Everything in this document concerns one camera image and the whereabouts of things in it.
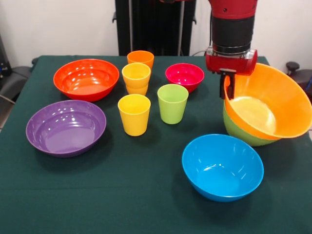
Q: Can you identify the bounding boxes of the green cup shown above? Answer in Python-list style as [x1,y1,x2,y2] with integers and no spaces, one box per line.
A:
[157,84,190,125]

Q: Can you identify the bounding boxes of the green bowl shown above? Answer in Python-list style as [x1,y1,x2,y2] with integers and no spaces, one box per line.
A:
[223,112,282,147]

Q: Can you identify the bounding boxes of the blue bowl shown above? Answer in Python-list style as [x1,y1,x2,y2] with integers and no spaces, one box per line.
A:
[181,134,265,203]

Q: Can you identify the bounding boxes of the yellow cup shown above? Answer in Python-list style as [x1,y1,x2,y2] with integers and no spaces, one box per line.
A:
[121,62,152,89]
[117,94,152,137]

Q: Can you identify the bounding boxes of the red bowl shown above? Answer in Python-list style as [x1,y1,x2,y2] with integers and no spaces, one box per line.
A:
[53,58,120,102]

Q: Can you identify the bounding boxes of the small pink bowl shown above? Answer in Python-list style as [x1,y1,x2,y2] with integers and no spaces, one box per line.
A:
[165,63,205,94]

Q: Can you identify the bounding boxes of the black equipment box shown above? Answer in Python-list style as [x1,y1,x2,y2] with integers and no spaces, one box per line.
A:
[0,34,12,82]

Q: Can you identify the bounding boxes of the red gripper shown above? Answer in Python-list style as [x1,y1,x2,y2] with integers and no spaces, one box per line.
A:
[205,47,258,100]

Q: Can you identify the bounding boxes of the dark green tablecloth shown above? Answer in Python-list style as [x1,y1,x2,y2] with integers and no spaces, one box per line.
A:
[0,55,312,234]

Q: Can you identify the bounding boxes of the black hanging cables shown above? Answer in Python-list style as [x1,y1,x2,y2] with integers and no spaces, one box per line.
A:
[208,23,214,48]

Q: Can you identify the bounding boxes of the purple bowl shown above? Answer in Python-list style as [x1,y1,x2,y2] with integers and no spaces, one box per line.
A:
[25,99,107,158]

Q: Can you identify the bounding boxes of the large orange bowl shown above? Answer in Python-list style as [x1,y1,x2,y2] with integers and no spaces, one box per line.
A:
[223,62,312,141]

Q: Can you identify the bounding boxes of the orange cup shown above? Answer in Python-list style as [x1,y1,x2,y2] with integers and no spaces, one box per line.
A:
[127,50,155,71]

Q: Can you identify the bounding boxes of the yellow-orange cup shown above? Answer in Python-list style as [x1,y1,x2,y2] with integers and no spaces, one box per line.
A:
[125,82,149,97]

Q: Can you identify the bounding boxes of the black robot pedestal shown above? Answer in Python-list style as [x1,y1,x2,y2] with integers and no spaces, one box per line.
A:
[112,0,197,57]

